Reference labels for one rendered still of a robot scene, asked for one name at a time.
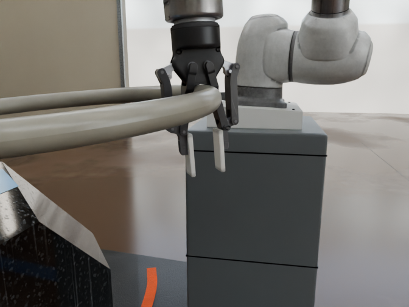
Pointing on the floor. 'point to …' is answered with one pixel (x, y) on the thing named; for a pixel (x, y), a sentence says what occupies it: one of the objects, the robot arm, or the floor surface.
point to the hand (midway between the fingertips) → (204, 153)
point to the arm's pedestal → (255, 217)
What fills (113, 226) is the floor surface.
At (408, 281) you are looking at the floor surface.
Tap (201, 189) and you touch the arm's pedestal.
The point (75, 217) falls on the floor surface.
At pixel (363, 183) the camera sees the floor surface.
